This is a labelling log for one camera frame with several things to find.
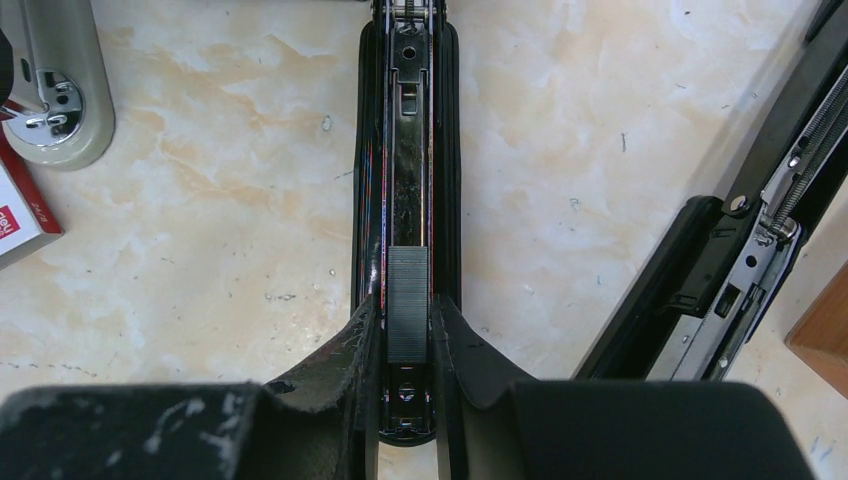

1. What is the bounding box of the silver staple strip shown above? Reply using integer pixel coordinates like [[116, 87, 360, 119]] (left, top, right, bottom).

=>
[[386, 246, 429, 365]]

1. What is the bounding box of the grey silver stapler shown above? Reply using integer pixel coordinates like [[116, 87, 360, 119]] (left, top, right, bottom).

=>
[[1, 0, 115, 171]]

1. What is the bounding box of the red white staple box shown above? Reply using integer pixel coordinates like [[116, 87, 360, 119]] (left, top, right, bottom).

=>
[[0, 133, 64, 269]]

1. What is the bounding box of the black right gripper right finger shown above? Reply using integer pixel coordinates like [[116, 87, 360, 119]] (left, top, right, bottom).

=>
[[432, 296, 813, 479]]

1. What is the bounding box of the black stapler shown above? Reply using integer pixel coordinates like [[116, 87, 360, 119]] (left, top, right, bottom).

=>
[[576, 1, 847, 381], [351, 1, 462, 447]]

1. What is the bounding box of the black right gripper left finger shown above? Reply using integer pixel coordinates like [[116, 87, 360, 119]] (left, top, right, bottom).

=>
[[1, 299, 379, 479]]

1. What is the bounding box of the wooden compartment tray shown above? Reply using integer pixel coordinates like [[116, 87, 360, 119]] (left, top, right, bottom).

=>
[[785, 263, 847, 398]]

